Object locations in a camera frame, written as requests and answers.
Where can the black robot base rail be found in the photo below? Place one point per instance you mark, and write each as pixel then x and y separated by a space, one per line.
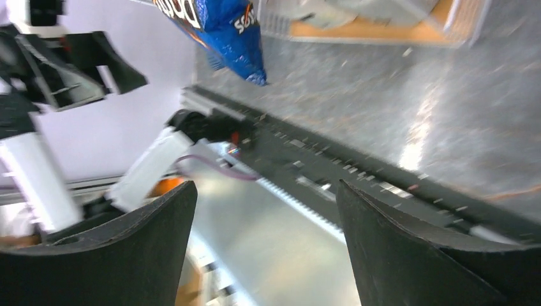
pixel 308 167

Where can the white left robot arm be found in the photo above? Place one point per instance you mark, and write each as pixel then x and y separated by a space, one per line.
pixel 27 156

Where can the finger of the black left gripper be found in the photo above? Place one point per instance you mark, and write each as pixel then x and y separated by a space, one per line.
pixel 87 51

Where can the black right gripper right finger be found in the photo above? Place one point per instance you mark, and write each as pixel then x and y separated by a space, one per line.
pixel 399 259

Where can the blue Doritos chip bag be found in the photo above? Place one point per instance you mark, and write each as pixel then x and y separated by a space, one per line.
pixel 227 30

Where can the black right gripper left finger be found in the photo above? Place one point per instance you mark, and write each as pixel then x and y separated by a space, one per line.
pixel 134 259

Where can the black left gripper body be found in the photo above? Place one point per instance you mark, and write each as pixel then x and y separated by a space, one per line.
pixel 41 70

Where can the white wire shelf rack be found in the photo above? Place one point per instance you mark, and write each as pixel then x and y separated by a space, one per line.
pixel 447 24

